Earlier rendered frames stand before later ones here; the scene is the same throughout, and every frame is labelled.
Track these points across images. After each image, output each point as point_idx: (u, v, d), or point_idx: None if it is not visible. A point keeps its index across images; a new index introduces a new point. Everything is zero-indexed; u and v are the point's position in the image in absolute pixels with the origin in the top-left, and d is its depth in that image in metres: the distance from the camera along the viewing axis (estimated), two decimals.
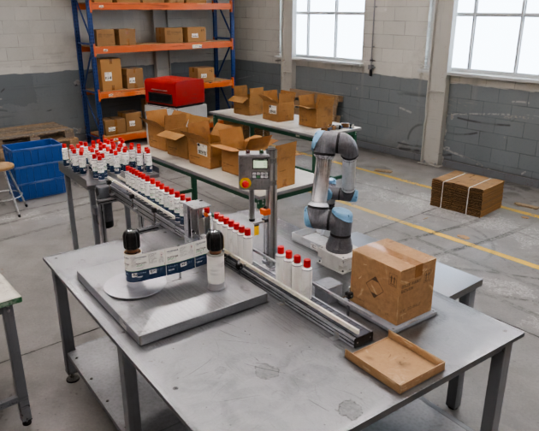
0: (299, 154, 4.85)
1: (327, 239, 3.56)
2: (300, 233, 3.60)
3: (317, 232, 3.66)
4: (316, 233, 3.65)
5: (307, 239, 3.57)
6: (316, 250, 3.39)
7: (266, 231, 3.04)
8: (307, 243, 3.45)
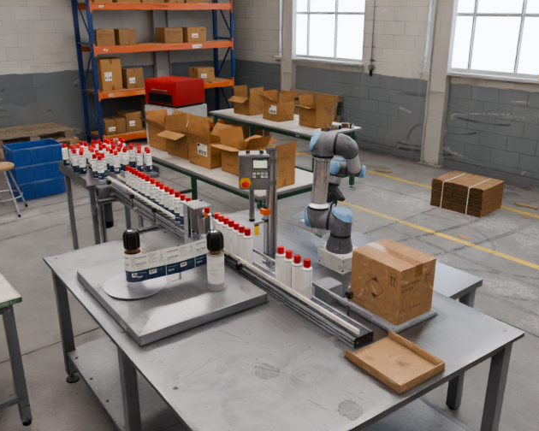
0: (299, 154, 4.85)
1: None
2: (298, 217, 3.56)
3: None
4: None
5: None
6: (316, 233, 3.36)
7: (266, 231, 3.04)
8: (306, 227, 3.41)
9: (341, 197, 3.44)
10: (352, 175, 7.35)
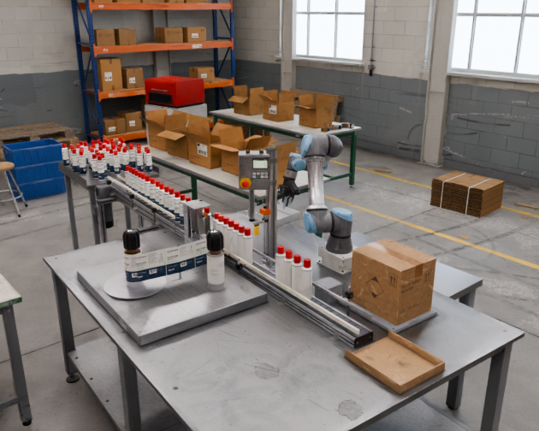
0: (299, 154, 4.85)
1: (282, 214, 3.65)
2: (257, 209, 3.68)
3: None
4: None
5: None
6: None
7: (266, 231, 3.04)
8: None
9: (297, 191, 3.56)
10: (352, 175, 7.35)
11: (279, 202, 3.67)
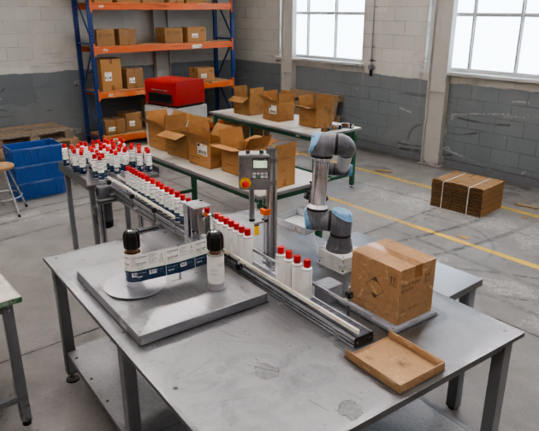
0: (299, 154, 4.85)
1: None
2: (282, 216, 3.56)
3: (299, 214, 3.63)
4: (297, 215, 3.62)
5: (289, 221, 3.54)
6: (299, 232, 3.37)
7: (266, 231, 3.04)
8: (290, 226, 3.42)
9: None
10: (352, 175, 7.35)
11: (305, 208, 3.56)
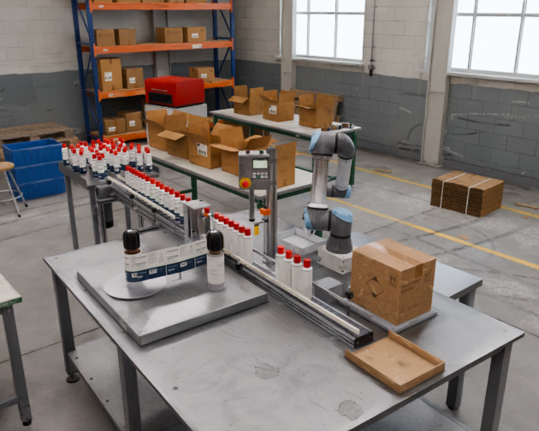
0: (299, 154, 4.85)
1: (307, 241, 3.53)
2: (281, 236, 3.55)
3: (298, 234, 3.62)
4: (295, 236, 3.61)
5: (287, 241, 3.53)
6: (297, 252, 3.36)
7: (266, 231, 3.04)
8: (287, 245, 3.41)
9: None
10: (352, 175, 7.35)
11: (304, 229, 3.55)
